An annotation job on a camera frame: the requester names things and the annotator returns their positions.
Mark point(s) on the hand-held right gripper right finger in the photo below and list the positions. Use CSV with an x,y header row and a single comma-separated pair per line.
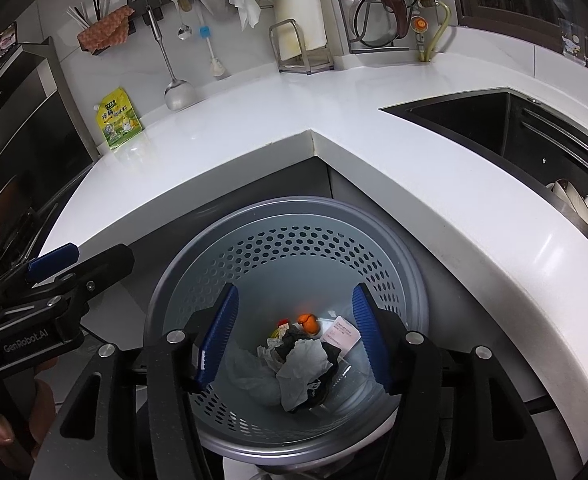
x,y
371,340

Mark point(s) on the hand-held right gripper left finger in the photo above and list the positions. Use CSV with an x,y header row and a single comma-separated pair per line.
x,y
218,340

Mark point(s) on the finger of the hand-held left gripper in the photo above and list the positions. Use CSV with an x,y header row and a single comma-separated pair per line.
x,y
53,260
98,270

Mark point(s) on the pink packet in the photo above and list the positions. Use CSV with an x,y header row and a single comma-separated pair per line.
x,y
341,335

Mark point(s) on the white paper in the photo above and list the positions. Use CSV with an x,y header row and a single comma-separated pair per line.
x,y
271,355

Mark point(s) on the white tissue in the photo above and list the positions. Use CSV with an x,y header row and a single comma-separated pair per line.
x,y
301,365

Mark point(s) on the grey perforated wastebasket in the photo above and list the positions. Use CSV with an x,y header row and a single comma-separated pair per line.
x,y
294,255

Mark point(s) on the person's left hand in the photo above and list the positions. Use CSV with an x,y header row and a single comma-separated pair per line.
x,y
41,410

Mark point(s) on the gas stove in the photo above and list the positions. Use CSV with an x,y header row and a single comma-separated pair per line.
x,y
3,240

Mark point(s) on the black range hood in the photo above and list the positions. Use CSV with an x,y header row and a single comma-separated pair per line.
x,y
18,125

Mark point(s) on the yellow seasoning pouch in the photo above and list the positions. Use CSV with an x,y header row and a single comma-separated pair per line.
x,y
118,120

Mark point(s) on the steel ladle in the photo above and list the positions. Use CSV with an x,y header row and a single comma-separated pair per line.
x,y
177,95

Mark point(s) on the phone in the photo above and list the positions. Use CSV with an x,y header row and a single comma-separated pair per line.
x,y
7,42

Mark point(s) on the blue white bottle brush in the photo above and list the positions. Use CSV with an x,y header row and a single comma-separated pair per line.
x,y
217,67

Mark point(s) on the orange dish cloth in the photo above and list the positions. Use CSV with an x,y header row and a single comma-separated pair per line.
x,y
106,30

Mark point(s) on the kitchen sink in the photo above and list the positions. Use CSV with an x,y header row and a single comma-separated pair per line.
x,y
499,130

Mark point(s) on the bundle of white chopsticks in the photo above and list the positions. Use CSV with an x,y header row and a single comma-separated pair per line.
x,y
81,15

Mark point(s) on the metal spoon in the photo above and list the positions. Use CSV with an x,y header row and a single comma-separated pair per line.
x,y
184,32

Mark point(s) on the metal cutting board stand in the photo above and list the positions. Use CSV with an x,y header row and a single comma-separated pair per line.
x,y
304,65

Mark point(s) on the metal pot lid rack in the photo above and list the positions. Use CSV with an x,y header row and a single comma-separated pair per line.
x,y
374,50

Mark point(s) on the white hanging cloth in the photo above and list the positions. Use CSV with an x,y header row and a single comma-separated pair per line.
x,y
246,2

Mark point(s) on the glass pot lid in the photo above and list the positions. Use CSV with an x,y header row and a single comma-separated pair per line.
x,y
369,30

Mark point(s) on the white cutting board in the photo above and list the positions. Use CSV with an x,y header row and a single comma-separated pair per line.
x,y
299,5

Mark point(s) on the printed glass mug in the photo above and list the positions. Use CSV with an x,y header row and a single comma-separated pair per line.
x,y
576,42

